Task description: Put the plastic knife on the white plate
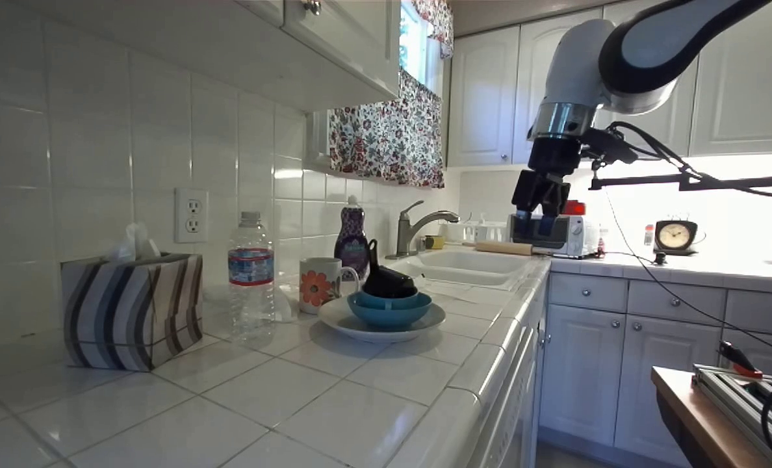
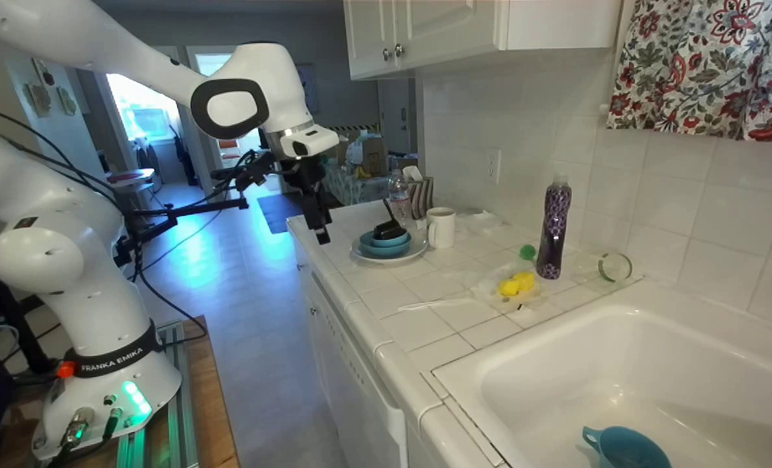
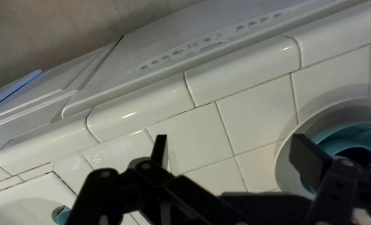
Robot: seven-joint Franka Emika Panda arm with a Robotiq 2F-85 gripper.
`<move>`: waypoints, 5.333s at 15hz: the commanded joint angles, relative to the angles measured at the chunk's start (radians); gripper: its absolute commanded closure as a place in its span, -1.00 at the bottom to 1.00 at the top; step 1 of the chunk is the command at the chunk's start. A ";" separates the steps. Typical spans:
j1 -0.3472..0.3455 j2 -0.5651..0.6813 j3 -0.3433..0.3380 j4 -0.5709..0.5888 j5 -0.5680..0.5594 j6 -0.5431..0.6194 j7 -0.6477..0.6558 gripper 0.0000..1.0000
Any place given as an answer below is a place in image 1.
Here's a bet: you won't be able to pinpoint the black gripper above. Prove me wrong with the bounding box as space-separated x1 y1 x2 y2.
511 134 586 241

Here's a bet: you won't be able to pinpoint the toaster oven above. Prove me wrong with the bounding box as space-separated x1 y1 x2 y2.
511 209 581 254

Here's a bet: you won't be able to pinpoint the wooden rolling pin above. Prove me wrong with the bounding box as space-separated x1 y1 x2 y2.
473 238 535 256

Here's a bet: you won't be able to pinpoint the red lid white container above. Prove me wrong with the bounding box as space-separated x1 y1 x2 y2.
564 198 607 259

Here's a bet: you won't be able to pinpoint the white sink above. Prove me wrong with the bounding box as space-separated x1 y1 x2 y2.
400 247 535 287

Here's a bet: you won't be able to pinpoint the chrome faucet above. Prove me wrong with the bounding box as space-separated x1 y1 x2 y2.
395 198 461 259

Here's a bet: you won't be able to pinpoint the small table clock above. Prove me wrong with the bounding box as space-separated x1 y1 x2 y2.
650 219 700 268

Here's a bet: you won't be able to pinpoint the black utensil in bowl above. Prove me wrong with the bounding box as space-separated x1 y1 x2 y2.
359 238 422 302

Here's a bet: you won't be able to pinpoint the white lower cabinets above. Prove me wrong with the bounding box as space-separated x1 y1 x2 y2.
538 269 772 468

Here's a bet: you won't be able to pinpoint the blue bowl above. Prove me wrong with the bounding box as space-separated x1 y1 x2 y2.
346 287 435 332

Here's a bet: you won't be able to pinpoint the floral curtain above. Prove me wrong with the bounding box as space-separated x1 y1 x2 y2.
326 0 459 190

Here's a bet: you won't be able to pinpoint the white counter cabinet front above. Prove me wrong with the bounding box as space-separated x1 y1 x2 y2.
476 287 552 468

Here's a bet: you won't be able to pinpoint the purple dish soap bottle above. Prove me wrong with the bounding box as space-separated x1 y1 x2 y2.
334 194 372 280

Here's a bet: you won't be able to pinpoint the window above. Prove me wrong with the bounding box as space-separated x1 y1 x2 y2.
398 0 448 99

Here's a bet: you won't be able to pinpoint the floral mug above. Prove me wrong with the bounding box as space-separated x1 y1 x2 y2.
298 254 350 313

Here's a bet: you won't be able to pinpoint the red black clamp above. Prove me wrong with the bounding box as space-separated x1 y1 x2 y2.
717 338 765 378

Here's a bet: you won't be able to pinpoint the wooden table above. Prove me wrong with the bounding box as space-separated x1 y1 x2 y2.
650 363 772 468

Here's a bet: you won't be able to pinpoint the grey device on table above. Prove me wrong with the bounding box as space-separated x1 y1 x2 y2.
693 362 772 458

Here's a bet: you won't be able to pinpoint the plastic water bottle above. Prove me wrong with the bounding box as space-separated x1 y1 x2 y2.
226 207 281 338

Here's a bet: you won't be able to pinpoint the white upper cabinet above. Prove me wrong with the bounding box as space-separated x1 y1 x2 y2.
19 0 404 113

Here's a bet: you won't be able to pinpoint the white tissue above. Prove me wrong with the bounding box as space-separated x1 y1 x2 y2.
110 221 164 264

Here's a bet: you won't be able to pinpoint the striped tissue box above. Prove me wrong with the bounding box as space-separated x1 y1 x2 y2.
58 251 205 373

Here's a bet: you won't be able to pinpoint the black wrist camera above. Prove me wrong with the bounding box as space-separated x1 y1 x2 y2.
581 125 643 169

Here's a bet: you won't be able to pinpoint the white back wall cabinets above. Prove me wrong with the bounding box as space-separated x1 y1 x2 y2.
448 0 772 169

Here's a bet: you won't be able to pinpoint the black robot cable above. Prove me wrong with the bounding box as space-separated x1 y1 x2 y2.
603 116 772 359

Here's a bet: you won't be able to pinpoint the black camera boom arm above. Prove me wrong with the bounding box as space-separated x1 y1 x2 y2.
589 167 772 202

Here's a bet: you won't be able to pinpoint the white wall outlet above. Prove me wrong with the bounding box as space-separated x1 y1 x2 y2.
175 187 212 247

